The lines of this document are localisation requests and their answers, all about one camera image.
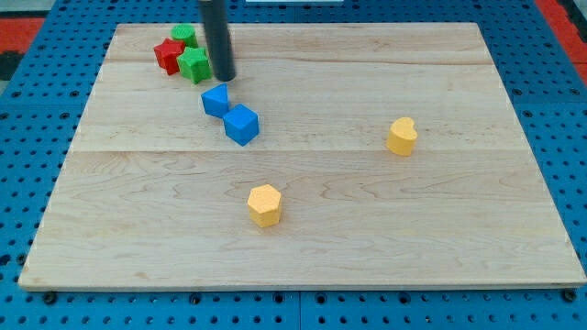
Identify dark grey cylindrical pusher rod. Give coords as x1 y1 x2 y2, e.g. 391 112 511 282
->
198 0 236 82

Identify green star block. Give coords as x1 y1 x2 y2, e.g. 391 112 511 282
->
177 47 212 84

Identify light wooden board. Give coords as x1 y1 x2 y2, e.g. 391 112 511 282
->
19 23 586 292

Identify green cylinder block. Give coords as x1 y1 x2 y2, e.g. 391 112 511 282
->
171 24 198 49

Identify red star block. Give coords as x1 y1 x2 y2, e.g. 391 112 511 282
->
153 38 185 75

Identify blue triangle block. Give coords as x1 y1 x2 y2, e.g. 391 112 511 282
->
201 83 230 118

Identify blue cube block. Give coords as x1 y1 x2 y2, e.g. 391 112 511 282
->
223 104 260 146

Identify yellow hexagon block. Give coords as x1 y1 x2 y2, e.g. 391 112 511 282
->
248 184 282 227

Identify yellow heart block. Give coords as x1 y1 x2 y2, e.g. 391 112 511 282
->
386 117 418 157

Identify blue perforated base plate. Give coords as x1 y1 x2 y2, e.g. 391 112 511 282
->
1 1 586 329

